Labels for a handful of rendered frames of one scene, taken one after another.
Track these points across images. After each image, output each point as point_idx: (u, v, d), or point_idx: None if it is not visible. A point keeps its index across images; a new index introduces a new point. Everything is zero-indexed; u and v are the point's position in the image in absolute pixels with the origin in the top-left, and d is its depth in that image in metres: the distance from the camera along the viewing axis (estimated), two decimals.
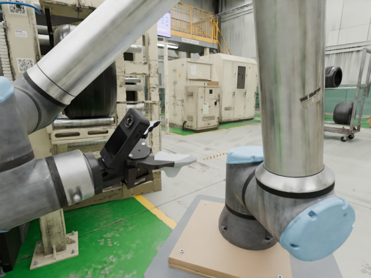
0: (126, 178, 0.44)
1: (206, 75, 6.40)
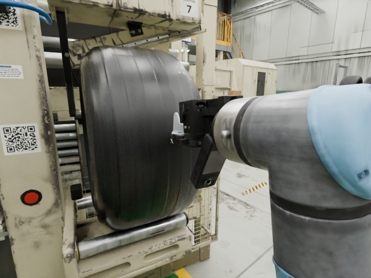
0: (201, 106, 0.35)
1: (226, 83, 5.77)
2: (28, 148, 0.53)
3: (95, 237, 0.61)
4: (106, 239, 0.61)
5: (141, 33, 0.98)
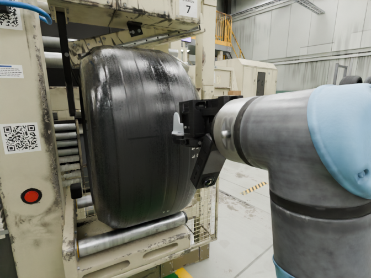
0: (201, 106, 0.35)
1: (226, 83, 5.77)
2: (28, 147, 0.54)
3: (97, 249, 0.60)
4: (107, 248, 0.62)
5: (140, 33, 0.98)
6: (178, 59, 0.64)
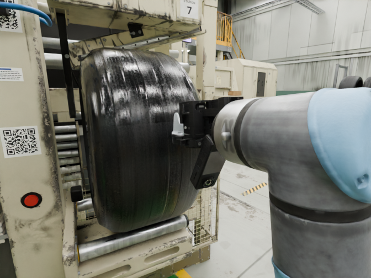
0: (201, 107, 0.35)
1: (226, 83, 5.77)
2: (28, 151, 0.53)
3: (97, 255, 0.61)
4: None
5: (141, 35, 0.97)
6: None
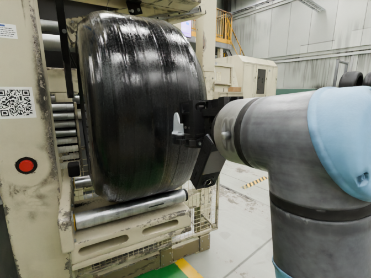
0: (201, 107, 0.35)
1: (226, 80, 5.75)
2: (23, 113, 0.52)
3: (93, 209, 0.60)
4: (104, 209, 0.59)
5: (139, 12, 0.96)
6: None
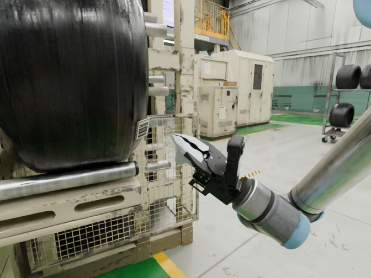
0: None
1: (221, 75, 5.64)
2: None
3: None
4: None
5: None
6: (138, 133, 0.50)
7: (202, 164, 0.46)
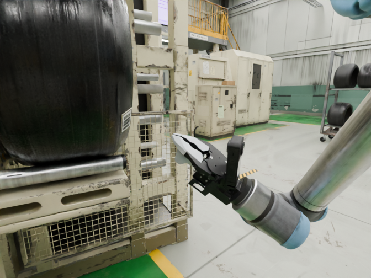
0: None
1: (220, 74, 5.65)
2: None
3: None
4: None
5: None
6: (123, 124, 0.51)
7: (202, 164, 0.46)
